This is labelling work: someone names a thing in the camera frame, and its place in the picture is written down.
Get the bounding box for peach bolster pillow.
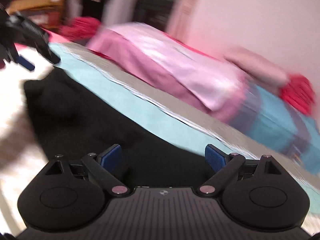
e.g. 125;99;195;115
223;47;290;94

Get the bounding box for red knitted blanket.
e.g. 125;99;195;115
279;74;315;116

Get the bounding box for red bed sheet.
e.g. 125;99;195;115
15;16;103;53

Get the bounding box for black pants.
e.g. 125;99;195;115
23;68;214;188

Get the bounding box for blue grey striped pillow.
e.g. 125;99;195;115
228;82;319;176

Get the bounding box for patterned quilt bedspread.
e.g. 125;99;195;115
0;42;320;235

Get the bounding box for wooden furniture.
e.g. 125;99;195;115
6;0;66;31

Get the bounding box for pink floral pillow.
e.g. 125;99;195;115
87;22;250;126

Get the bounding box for pink curtain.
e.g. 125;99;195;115
165;0;197;42

